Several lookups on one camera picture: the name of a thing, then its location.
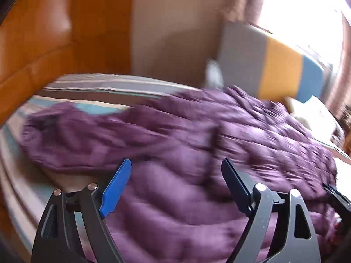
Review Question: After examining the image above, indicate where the striped bed sheet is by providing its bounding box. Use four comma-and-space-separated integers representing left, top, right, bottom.
0, 73, 198, 258

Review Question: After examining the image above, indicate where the bright window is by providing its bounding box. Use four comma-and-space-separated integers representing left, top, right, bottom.
258, 0, 346, 69

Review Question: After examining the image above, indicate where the purple quilted jacket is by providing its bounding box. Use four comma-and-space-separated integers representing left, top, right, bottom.
20, 86, 339, 263

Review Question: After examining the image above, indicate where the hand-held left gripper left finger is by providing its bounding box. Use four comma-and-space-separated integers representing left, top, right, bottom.
31, 158, 132, 263

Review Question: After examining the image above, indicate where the grey yellow blue headboard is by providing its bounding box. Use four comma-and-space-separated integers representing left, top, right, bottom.
217, 20, 333, 103

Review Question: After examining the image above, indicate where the beige patterned curtain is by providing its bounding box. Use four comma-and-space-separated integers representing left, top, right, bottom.
326, 60, 351, 121
225, 0, 272, 30

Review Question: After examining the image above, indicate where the orange wooden wardrobe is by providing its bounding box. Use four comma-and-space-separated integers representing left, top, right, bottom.
0, 0, 133, 124

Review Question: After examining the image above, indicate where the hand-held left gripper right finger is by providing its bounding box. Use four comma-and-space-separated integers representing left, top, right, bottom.
221, 158, 321, 263

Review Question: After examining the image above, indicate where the white deer print pillow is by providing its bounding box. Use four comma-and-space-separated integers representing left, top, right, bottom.
285, 95, 351, 162

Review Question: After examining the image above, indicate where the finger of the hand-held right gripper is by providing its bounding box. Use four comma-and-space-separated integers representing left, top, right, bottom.
322, 182, 351, 225

